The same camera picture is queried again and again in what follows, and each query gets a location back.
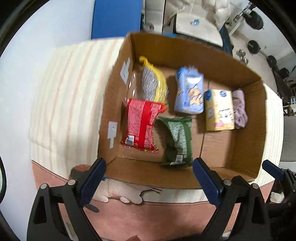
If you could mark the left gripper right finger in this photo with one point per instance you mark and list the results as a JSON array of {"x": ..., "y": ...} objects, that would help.
[{"x": 252, "y": 221}]

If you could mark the blue cartoon tissue pack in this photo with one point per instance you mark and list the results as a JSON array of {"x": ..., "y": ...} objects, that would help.
[{"x": 189, "y": 98}]

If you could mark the striped table cloth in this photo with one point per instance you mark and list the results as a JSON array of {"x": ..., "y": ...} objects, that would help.
[{"x": 80, "y": 114}]

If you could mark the barbell on floor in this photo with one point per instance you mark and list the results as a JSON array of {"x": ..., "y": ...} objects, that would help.
[{"x": 271, "y": 41}]

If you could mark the purple cloth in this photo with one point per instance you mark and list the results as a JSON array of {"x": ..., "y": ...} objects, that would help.
[{"x": 240, "y": 115}]

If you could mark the chrome dumbbell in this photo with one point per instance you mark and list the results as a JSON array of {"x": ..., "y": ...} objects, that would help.
[{"x": 242, "y": 56}]

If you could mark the yellow steel scrubber sponge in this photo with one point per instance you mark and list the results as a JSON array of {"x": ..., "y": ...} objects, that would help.
[{"x": 154, "y": 83}]

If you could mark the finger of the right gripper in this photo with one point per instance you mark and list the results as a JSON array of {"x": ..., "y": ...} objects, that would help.
[{"x": 273, "y": 170}]

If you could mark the blue foam mat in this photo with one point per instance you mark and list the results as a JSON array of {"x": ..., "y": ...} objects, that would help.
[{"x": 116, "y": 18}]

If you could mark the red wipes packet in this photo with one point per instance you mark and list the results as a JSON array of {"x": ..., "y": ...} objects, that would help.
[{"x": 141, "y": 116}]

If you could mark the white padded chair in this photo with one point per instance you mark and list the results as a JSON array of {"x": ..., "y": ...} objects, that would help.
[{"x": 193, "y": 26}]

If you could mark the yellow Vinda tissue pack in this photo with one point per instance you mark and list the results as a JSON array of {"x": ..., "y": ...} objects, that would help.
[{"x": 219, "y": 110}]

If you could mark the green wipes packet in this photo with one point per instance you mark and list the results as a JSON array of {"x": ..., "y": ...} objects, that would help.
[{"x": 178, "y": 150}]

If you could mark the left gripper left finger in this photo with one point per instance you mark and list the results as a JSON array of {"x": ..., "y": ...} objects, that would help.
[{"x": 46, "y": 222}]

